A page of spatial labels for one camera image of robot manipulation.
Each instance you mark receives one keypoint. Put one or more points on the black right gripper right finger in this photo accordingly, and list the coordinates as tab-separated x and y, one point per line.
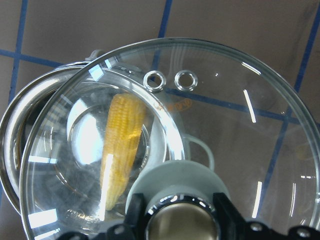
232	226

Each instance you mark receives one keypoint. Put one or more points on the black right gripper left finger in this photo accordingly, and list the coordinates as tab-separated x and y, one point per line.
131	228

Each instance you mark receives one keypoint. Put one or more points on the yellow corn cob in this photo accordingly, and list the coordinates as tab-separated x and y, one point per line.
121	140

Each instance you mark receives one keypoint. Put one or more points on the pale green electric pot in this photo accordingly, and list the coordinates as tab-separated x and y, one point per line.
73	144

